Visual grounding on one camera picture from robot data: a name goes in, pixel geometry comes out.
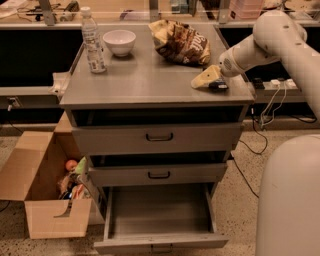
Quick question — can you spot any white power strip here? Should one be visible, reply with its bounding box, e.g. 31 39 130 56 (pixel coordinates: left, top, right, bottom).
270 79 296 89

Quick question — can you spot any brown yellow chip bag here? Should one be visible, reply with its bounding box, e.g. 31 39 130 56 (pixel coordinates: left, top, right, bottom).
149 20 211 66

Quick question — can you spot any grey drawer cabinet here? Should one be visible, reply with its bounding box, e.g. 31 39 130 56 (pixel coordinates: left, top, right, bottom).
59 22 256 201

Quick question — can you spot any grey open bottom drawer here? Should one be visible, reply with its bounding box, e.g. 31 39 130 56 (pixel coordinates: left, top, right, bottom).
94 183 228 255

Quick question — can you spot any green item in box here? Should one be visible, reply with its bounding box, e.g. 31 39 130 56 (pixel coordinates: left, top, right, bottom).
75 157 87 174

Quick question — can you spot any orange fruit in box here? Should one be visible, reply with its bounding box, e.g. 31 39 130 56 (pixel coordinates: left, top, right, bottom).
65 159 78 172

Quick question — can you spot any open cardboard box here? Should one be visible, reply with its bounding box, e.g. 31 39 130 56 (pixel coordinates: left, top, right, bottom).
0 115 104 239

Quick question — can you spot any black floor cable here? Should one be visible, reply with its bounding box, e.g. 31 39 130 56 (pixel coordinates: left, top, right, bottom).
231 114 269 199

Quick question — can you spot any clear plastic water bottle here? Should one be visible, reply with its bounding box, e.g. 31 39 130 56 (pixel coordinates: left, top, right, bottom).
80 7 107 73

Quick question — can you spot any grey top drawer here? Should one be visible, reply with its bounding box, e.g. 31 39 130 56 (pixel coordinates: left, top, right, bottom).
72 123 242 155

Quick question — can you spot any pink storage box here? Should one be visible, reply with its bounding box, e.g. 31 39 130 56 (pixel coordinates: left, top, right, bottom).
229 0 264 19

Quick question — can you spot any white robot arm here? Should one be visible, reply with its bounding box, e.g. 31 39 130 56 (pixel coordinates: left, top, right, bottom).
191 10 320 256

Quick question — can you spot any grey middle drawer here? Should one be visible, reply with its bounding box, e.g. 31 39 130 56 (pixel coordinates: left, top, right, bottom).
88 163 227 187

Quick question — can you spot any dark blue rxbar wrapper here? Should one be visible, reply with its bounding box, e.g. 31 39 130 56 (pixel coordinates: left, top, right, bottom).
209 78 229 91

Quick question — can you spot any white ceramic bowl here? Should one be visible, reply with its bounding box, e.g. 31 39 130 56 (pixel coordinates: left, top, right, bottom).
103 30 136 57

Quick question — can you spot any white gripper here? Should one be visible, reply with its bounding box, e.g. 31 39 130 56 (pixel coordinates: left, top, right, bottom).
191 35 278 88

